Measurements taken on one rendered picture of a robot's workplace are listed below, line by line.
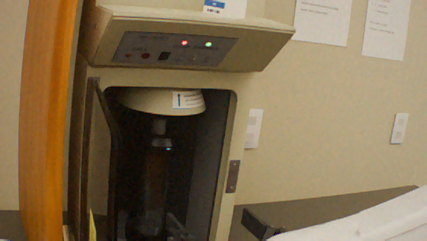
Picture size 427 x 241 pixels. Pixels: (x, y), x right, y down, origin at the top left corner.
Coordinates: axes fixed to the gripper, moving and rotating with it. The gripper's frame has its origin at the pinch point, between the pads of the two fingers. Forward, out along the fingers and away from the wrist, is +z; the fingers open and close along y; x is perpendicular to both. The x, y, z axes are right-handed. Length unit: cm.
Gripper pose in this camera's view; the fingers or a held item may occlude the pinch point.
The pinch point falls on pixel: (210, 221)
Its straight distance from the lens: 90.8
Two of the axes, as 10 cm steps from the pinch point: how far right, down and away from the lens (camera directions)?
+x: -1.4, 9.6, 2.6
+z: -4.2, -2.9, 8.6
